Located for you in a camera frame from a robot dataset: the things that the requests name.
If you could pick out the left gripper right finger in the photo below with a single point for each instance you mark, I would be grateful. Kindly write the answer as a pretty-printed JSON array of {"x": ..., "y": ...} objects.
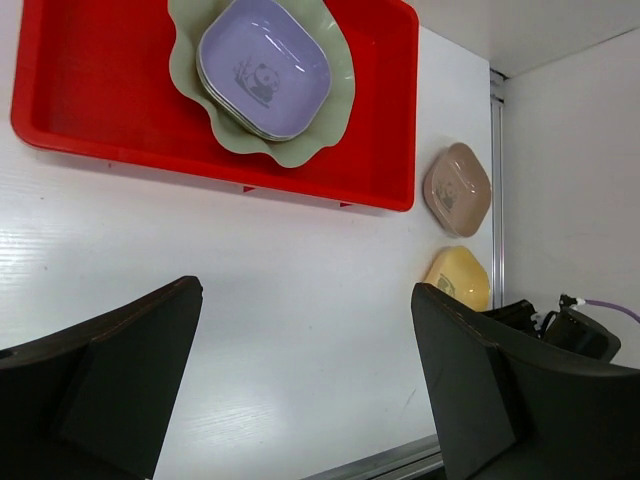
[{"x": 509, "y": 406}]

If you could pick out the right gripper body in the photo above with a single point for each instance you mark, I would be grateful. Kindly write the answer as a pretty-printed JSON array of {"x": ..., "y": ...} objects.
[{"x": 566, "y": 328}]

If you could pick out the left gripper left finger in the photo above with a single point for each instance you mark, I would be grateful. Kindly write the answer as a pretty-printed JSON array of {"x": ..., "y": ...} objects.
[{"x": 94, "y": 401}]

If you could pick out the yellow square plate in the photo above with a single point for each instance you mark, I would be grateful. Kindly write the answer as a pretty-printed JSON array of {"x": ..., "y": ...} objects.
[{"x": 456, "y": 271}]

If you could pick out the purple square plate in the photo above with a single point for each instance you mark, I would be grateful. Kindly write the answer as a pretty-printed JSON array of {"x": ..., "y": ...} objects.
[{"x": 265, "y": 64}]

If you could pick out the large green scalloped bowl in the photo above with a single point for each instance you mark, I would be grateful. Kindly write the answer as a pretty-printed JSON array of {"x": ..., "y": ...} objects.
[{"x": 192, "y": 18}]

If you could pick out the green square plate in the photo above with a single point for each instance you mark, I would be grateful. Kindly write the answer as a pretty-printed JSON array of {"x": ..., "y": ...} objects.
[{"x": 236, "y": 114}]

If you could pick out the red plastic bin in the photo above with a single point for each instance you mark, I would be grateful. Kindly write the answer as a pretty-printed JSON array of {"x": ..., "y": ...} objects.
[{"x": 92, "y": 78}]

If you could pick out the brown square plate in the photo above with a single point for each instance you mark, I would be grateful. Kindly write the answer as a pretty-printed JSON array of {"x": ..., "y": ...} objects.
[{"x": 458, "y": 191}]

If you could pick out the aluminium rail front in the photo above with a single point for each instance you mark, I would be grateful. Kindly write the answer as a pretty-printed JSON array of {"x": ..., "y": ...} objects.
[{"x": 419, "y": 459}]

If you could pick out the aluminium rail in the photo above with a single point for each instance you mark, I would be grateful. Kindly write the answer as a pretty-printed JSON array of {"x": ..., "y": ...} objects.
[
  {"x": 498, "y": 262},
  {"x": 419, "y": 459}
]

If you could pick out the aluminium rail right side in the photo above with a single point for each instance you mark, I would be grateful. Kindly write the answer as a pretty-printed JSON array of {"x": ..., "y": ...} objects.
[{"x": 498, "y": 262}]

